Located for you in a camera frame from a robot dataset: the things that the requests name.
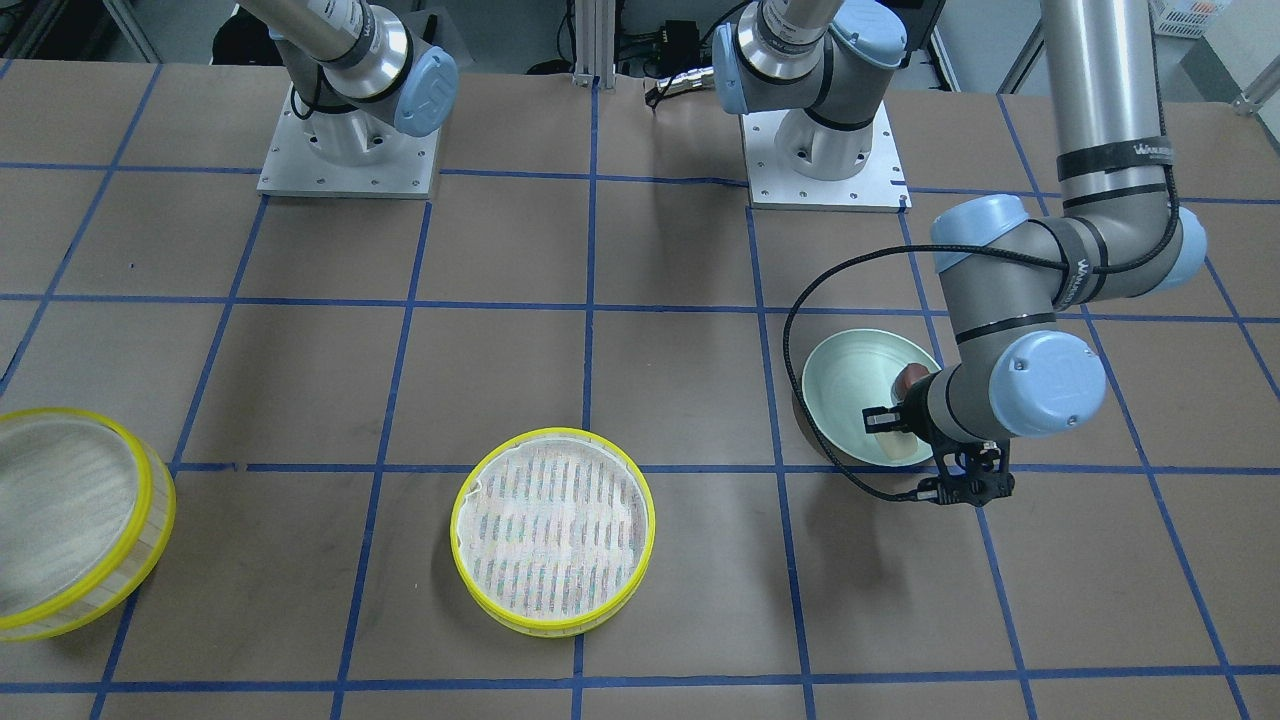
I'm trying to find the metal base plate, image right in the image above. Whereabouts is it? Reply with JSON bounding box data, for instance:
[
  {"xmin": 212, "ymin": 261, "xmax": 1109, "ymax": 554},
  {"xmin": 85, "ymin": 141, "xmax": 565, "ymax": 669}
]
[{"xmin": 740, "ymin": 104, "xmax": 913, "ymax": 213}]

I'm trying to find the white bun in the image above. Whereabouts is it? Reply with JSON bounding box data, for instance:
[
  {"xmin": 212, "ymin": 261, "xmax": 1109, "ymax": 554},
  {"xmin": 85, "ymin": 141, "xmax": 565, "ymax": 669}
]
[{"xmin": 869, "ymin": 430, "xmax": 919, "ymax": 461}]

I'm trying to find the metal base plate, image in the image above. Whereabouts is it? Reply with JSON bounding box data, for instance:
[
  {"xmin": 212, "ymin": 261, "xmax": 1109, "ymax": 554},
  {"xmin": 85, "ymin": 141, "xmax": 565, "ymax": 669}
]
[
  {"xmin": 257, "ymin": 87, "xmax": 442, "ymax": 200},
  {"xmin": 740, "ymin": 104, "xmax": 913, "ymax": 213}
]

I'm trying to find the metal base plate, image left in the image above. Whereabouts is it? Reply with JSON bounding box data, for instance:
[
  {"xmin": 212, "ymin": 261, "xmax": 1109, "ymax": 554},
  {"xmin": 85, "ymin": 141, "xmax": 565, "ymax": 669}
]
[{"xmin": 257, "ymin": 87, "xmax": 442, "ymax": 200}]

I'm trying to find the black braided cable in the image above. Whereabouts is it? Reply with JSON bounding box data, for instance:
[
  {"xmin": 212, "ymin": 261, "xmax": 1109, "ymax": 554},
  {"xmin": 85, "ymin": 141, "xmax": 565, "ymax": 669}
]
[{"xmin": 782, "ymin": 246, "xmax": 1066, "ymax": 502}]

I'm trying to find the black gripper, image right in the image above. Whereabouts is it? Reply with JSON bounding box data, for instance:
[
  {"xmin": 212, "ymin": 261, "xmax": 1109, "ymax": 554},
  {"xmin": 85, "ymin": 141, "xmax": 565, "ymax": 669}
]
[{"xmin": 861, "ymin": 404, "xmax": 1015, "ymax": 507}]

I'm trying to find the light green plate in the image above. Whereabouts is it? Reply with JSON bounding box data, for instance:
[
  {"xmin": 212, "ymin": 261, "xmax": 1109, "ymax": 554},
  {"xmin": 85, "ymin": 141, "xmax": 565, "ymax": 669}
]
[{"xmin": 801, "ymin": 329, "xmax": 940, "ymax": 468}]

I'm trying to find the aluminium frame post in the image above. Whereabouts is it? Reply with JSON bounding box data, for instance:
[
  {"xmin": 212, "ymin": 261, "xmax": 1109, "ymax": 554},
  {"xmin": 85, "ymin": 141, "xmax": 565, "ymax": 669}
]
[{"xmin": 571, "ymin": 0, "xmax": 617, "ymax": 91}]

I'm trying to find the yellow steamer basket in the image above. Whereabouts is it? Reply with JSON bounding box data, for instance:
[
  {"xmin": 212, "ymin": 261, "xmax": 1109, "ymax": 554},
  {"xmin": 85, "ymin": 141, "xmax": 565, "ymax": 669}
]
[
  {"xmin": 1, "ymin": 407, "xmax": 177, "ymax": 642},
  {"xmin": 448, "ymin": 427, "xmax": 657, "ymax": 638}
]

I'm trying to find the silver robot arm, image right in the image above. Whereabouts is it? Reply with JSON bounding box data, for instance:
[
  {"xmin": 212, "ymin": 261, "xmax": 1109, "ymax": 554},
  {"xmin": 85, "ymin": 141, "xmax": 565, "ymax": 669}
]
[{"xmin": 710, "ymin": 1, "xmax": 1207, "ymax": 507}]

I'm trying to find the brown bun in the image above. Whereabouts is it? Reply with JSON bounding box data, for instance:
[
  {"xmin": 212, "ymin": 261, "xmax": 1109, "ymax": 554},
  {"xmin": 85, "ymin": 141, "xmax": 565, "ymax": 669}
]
[{"xmin": 891, "ymin": 363, "xmax": 933, "ymax": 402}]

